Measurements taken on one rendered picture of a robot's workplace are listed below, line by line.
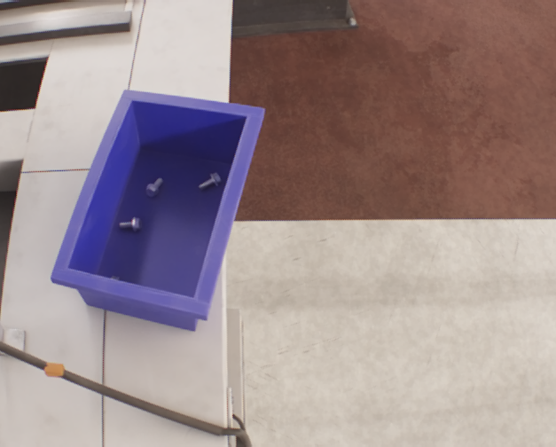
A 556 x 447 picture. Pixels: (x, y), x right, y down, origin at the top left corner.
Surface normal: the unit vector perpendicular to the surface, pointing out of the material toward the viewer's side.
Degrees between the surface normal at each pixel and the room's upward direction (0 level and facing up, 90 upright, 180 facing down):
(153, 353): 0
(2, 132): 0
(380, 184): 0
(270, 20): 90
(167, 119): 85
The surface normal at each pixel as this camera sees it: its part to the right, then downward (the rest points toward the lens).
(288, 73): 0.04, -0.54
